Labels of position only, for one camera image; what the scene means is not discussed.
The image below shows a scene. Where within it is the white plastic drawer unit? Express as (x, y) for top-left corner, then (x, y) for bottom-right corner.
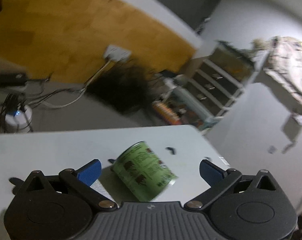
(174, 56), (255, 133)

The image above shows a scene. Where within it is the black power adapter box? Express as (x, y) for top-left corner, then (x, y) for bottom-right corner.
(0, 73), (28, 88)

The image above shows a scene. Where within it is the glass fish tank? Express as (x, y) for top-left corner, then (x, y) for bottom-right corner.
(208, 41), (255, 85)

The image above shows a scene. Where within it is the green metal cup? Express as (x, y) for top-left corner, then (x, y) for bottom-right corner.
(112, 141), (178, 202)

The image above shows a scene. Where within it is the white round device blue light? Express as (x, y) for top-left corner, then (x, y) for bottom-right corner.
(3, 105), (33, 133)

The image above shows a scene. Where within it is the white wall power strip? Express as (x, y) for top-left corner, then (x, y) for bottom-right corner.
(103, 44), (132, 63)

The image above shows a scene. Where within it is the patterned hanging blanket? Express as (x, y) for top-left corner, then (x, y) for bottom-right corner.
(263, 36), (302, 106)

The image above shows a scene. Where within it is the dried flower bunch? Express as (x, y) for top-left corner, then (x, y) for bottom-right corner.
(251, 38), (271, 51)

